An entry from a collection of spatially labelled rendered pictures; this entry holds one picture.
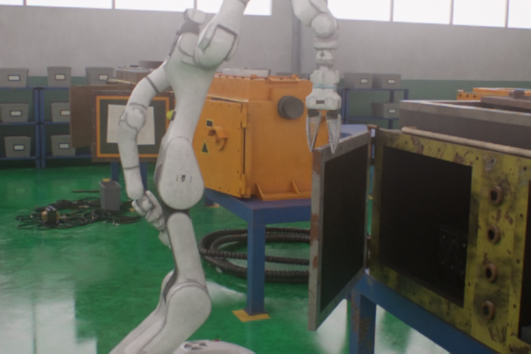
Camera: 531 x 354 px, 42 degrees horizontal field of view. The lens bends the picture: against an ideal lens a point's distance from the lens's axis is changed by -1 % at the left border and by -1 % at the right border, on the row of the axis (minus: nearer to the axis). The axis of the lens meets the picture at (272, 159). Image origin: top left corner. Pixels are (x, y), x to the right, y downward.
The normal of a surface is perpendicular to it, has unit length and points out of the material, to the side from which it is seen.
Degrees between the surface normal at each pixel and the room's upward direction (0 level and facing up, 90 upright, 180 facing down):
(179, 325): 90
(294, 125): 90
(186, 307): 90
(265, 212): 90
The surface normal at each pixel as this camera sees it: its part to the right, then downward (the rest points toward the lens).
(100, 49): 0.37, 0.14
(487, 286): -0.93, 0.03
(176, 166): 0.12, 0.14
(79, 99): 0.74, 0.11
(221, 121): -0.80, 0.07
